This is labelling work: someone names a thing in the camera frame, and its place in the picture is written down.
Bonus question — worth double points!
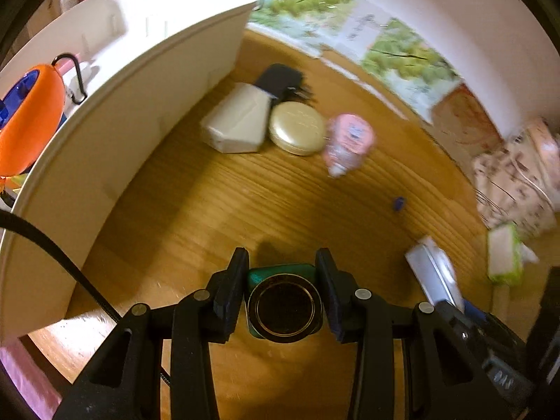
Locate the white toy digital camera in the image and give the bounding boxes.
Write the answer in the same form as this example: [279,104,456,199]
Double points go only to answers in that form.
[405,236,464,312]

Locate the green bottle with gold cap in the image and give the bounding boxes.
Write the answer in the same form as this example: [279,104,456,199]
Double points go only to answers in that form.
[244,264,323,343]

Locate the orange round toy with carabiner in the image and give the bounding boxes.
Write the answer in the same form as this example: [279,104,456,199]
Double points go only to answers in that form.
[1,52,87,184]

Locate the multicolour puzzle cube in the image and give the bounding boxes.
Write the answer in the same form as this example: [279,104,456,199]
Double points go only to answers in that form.
[5,174,28,194]

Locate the pink hair roller clip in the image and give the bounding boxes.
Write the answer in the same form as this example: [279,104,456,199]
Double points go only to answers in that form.
[55,53,83,76]

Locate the green tissue pack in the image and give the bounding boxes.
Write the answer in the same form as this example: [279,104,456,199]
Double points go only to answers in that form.
[487,222,540,286]

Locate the patterned fabric storage bag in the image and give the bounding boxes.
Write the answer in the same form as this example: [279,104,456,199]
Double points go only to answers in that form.
[472,119,559,239]

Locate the pink floss pick container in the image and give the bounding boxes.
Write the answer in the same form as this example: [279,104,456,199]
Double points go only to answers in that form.
[323,114,375,178]

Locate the brown cardboard with red drawing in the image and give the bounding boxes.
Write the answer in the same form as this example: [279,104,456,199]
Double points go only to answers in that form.
[431,84,502,156]

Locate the cream white box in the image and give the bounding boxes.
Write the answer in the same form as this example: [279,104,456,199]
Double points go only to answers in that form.
[200,83,272,154]

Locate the gold oval compact case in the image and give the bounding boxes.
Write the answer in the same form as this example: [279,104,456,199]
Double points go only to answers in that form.
[268,101,328,156]

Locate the white plastic organizer bin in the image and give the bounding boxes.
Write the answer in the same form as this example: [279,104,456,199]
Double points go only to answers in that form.
[0,0,260,344]

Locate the black charger plug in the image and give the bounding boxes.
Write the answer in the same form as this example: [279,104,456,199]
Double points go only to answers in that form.
[253,64,312,106]

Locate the green grape cardboard panel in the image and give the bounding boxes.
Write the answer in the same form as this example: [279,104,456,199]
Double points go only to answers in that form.
[250,0,462,121]

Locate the black cable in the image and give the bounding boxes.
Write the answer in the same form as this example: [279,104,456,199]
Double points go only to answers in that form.
[0,208,174,388]

